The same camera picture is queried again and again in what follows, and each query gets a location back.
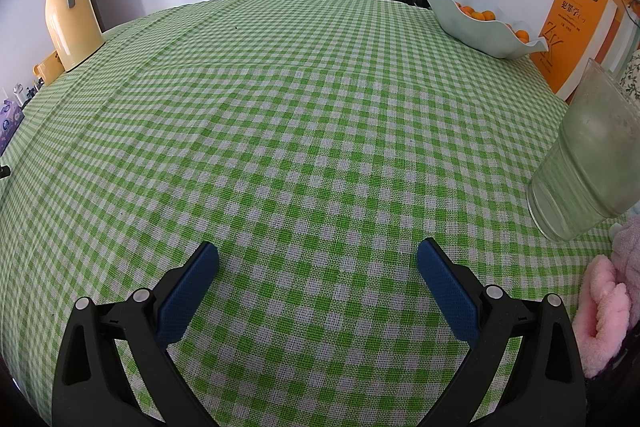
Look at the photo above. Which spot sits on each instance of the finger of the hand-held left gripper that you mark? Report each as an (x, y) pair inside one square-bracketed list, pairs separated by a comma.
[(4, 171)]

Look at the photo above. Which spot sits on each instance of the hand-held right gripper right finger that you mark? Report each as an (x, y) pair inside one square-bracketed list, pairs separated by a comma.
[(447, 292)]

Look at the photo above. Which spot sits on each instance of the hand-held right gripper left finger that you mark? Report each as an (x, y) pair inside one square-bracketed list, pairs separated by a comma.
[(187, 292)]

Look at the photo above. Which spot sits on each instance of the purple tissue pack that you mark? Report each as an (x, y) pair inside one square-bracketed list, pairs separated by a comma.
[(9, 122)]

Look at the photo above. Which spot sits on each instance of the yellow cup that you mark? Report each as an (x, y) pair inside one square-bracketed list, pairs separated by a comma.
[(50, 67)]

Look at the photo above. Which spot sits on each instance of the yellow thermos jug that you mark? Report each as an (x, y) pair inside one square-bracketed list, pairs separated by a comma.
[(70, 32)]

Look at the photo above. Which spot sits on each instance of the pink plush toy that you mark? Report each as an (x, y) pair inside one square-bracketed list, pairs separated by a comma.
[(605, 307)]

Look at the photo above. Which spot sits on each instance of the ribbed drinking glass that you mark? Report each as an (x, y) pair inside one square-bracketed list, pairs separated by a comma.
[(580, 167)]

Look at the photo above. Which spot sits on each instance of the mauve plush toy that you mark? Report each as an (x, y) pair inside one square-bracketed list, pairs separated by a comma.
[(629, 252)]

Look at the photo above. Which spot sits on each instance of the green checked tablecloth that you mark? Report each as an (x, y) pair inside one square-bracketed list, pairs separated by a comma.
[(300, 132)]

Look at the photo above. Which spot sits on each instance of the pale green fruit bowl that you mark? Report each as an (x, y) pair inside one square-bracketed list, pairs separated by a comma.
[(475, 37)]

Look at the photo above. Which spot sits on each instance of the pile of small oranges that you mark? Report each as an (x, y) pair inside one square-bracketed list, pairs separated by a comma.
[(480, 14)]

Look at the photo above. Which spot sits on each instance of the orange book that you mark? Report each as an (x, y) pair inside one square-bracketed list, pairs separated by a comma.
[(625, 32), (570, 37)]

